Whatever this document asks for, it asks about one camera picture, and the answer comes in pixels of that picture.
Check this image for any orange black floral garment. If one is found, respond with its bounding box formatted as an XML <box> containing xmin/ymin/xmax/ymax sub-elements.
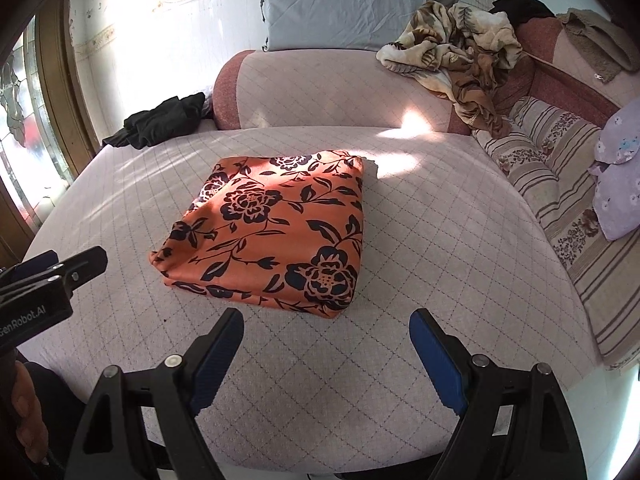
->
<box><xmin>150</xmin><ymin>151</ymin><xmax>364</xmax><ymax>318</ymax></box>

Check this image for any person left hand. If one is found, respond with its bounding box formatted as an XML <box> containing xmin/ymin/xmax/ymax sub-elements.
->
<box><xmin>11</xmin><ymin>361</ymin><xmax>48</xmax><ymax>464</ymax></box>

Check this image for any lilac floral pillow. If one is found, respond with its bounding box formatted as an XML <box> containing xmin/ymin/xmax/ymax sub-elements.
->
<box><xmin>589</xmin><ymin>99</ymin><xmax>640</xmax><ymax>242</ymax></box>

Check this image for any pink quilted sofa backrest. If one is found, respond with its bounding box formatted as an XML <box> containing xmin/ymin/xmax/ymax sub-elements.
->
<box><xmin>212</xmin><ymin>49</ymin><xmax>471</xmax><ymax>136</ymax></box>

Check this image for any striped floral cushion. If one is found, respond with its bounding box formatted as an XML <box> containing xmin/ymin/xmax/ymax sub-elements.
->
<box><xmin>473</xmin><ymin>96</ymin><xmax>639</xmax><ymax>368</ymax></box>

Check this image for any grey pillow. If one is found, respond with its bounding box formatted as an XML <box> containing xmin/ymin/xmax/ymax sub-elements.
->
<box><xmin>260</xmin><ymin>0</ymin><xmax>458</xmax><ymax>51</ymax></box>

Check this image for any beige floral blanket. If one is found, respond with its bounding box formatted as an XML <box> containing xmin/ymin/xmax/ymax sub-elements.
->
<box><xmin>376</xmin><ymin>0</ymin><xmax>523</xmax><ymax>139</ymax></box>

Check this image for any khaki garment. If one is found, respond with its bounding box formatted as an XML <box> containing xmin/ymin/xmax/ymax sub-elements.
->
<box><xmin>556</xmin><ymin>8</ymin><xmax>639</xmax><ymax>84</ymax></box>

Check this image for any black cloth on backrest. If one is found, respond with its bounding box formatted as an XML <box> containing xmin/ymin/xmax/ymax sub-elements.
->
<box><xmin>489</xmin><ymin>0</ymin><xmax>555</xmax><ymax>28</ymax></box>

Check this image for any wooden window frame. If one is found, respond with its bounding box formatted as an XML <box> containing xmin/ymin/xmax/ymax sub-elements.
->
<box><xmin>1</xmin><ymin>0</ymin><xmax>99</xmax><ymax>268</ymax></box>

